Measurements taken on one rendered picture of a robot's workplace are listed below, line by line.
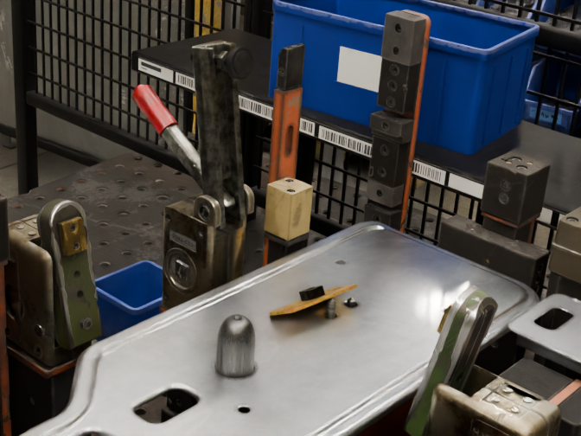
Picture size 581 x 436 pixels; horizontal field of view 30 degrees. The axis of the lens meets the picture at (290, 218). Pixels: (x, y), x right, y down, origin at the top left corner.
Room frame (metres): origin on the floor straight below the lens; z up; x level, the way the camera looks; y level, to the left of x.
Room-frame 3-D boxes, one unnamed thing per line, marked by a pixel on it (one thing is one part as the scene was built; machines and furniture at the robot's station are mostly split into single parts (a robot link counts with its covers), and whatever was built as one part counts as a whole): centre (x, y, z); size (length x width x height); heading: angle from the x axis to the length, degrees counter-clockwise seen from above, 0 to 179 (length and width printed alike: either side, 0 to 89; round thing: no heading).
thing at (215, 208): (0.93, 0.08, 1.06); 0.03 x 0.01 x 0.03; 51
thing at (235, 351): (0.76, 0.04, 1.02); 0.03 x 0.03 x 0.07
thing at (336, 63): (1.36, -0.12, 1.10); 0.30 x 0.17 x 0.13; 58
